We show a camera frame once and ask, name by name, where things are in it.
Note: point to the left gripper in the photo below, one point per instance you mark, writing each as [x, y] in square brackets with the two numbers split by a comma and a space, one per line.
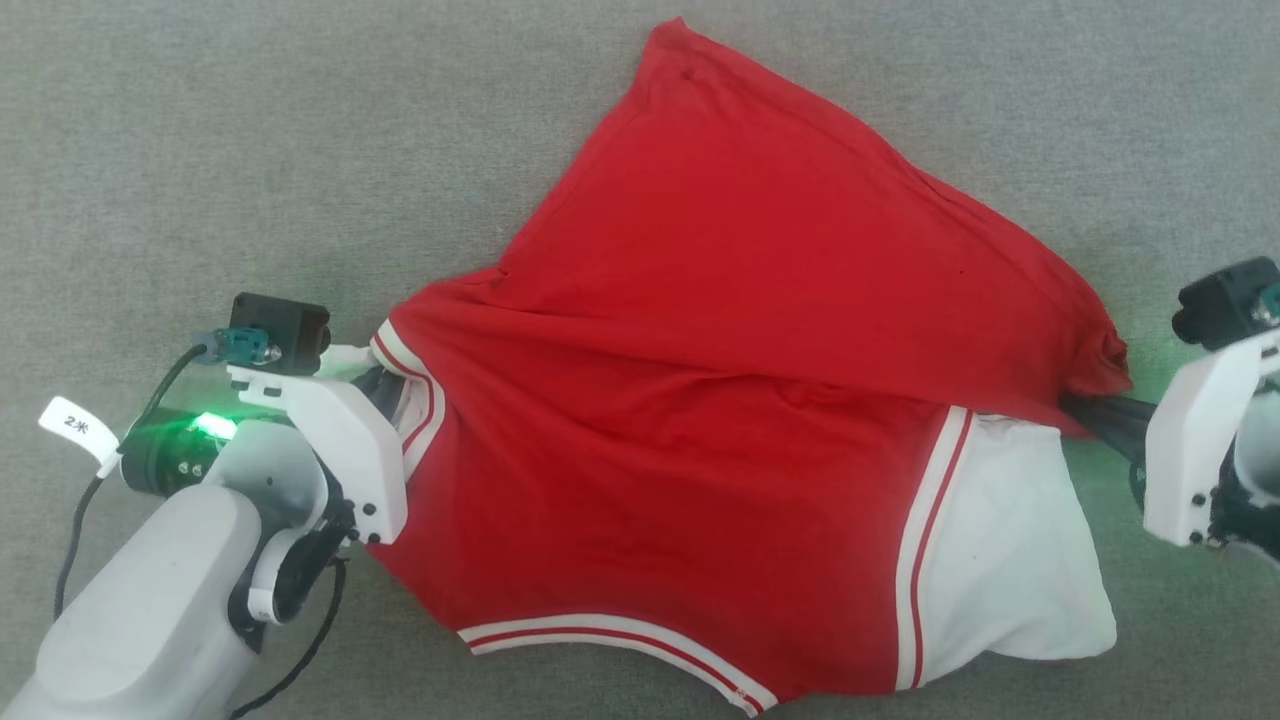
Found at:
[165, 460]

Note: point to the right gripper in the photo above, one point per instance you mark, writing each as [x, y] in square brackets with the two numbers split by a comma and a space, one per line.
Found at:
[1250, 520]

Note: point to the red and white shirt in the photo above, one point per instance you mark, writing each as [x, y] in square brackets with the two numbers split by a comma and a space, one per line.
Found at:
[720, 400]

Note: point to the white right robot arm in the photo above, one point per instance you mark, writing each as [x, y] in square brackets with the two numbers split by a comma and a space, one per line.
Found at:
[1262, 440]

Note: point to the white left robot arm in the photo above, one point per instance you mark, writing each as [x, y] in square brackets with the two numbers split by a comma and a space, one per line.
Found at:
[140, 620]

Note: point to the grey-green fabric sofa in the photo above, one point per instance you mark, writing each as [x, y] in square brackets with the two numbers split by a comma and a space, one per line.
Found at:
[200, 150]

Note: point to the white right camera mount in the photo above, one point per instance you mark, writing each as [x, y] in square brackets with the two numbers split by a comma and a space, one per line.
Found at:
[1195, 450]

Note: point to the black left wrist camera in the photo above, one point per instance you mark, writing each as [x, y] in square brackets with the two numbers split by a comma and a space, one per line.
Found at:
[280, 330]

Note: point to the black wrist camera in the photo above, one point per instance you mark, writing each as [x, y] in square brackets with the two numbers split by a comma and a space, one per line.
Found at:
[280, 330]
[1225, 305]

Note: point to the teal left camera connector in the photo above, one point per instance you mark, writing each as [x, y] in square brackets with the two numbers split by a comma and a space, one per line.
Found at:
[240, 346]

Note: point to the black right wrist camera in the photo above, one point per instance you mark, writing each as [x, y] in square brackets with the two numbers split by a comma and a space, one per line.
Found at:
[1225, 305]

